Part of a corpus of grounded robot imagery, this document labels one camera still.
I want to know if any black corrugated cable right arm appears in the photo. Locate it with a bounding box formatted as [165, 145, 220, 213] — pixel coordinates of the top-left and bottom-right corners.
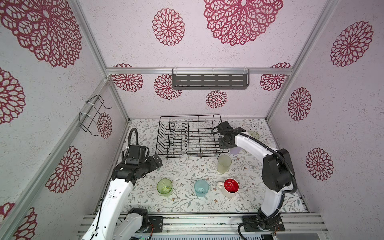
[211, 125, 298, 240]

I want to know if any black wire wall hanger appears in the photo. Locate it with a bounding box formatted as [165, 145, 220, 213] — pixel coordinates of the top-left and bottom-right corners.
[78, 95, 112, 137]

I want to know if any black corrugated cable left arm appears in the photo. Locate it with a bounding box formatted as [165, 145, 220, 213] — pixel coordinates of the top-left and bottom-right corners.
[121, 127, 139, 163]

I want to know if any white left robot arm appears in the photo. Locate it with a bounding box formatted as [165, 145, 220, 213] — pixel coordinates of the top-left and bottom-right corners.
[82, 145, 163, 240]

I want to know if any grey wall shelf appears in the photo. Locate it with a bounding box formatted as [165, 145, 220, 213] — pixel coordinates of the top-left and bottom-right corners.
[171, 69, 250, 90]

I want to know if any lavender plastic cup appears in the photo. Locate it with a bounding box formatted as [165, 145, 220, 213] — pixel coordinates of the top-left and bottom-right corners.
[230, 147, 242, 156]

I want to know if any red and cream mug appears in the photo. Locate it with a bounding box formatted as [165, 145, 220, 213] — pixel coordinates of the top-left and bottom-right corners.
[217, 178, 240, 198]

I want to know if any black wire dish rack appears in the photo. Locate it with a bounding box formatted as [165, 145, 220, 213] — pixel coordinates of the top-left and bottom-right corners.
[156, 114, 229, 159]

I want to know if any short green glass cup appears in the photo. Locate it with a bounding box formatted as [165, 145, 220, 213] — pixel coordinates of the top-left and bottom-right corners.
[157, 179, 173, 197]

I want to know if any tall green glass tumbler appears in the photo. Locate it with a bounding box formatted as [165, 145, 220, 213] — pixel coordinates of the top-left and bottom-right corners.
[248, 131, 260, 140]

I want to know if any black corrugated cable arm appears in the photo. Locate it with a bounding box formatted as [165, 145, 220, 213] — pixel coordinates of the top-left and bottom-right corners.
[211, 125, 298, 240]
[121, 127, 139, 163]

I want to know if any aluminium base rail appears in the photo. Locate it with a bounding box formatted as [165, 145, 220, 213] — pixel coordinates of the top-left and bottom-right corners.
[76, 212, 331, 240]

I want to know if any pale frosted green cup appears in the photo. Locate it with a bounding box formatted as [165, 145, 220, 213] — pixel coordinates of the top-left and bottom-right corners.
[218, 155, 232, 174]

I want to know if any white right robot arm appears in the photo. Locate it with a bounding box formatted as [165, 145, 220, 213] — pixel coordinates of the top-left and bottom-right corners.
[211, 121, 297, 222]

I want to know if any teal textured glass cup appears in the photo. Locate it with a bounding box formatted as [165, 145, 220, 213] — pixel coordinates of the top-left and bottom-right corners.
[194, 180, 211, 197]

